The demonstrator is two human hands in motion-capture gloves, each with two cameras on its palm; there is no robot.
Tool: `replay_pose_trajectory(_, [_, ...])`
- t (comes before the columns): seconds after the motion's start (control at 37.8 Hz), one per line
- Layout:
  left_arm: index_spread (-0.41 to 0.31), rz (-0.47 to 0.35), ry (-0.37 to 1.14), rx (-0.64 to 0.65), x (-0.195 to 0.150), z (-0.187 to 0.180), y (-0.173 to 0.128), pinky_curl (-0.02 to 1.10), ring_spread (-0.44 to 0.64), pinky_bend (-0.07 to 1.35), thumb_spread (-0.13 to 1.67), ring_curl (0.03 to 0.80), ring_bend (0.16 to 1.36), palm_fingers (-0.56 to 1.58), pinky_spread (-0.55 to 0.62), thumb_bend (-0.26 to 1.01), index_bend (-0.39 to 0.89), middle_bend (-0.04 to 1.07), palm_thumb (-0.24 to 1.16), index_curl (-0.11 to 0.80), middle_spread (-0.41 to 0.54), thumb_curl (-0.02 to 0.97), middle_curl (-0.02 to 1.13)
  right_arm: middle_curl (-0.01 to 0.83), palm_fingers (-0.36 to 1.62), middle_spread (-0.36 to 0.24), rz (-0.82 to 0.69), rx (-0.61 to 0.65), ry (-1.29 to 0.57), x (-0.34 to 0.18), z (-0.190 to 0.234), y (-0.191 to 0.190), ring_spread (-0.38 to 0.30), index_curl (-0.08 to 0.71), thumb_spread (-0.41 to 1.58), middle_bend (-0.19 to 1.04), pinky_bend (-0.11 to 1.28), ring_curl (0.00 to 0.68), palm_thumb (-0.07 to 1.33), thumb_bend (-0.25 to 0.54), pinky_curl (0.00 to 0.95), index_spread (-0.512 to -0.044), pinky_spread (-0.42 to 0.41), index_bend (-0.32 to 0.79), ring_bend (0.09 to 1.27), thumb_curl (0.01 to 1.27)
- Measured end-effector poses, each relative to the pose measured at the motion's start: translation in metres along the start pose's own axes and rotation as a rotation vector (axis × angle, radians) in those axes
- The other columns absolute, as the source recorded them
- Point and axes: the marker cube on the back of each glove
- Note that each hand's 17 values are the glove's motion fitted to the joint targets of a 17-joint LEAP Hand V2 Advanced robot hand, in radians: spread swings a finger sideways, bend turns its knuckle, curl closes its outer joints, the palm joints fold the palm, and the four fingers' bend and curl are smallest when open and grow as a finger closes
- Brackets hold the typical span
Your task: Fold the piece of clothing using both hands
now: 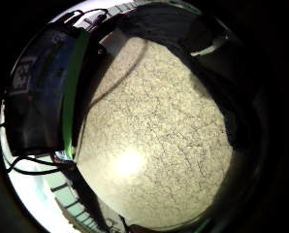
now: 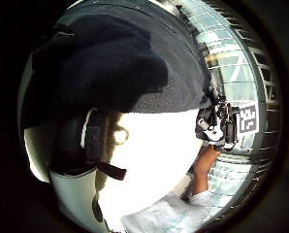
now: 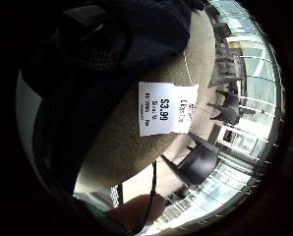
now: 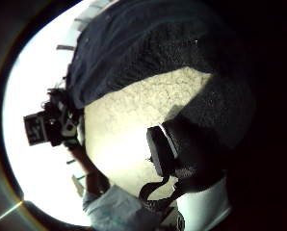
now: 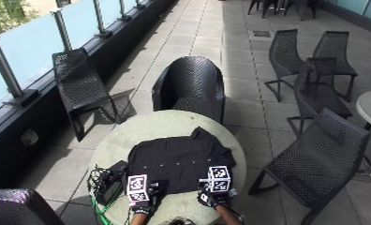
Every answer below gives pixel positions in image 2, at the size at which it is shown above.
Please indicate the dark grey cloth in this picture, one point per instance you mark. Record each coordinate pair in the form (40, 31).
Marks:
(183, 74)

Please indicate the white marker cube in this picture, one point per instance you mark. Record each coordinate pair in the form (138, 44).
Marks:
(248, 119)

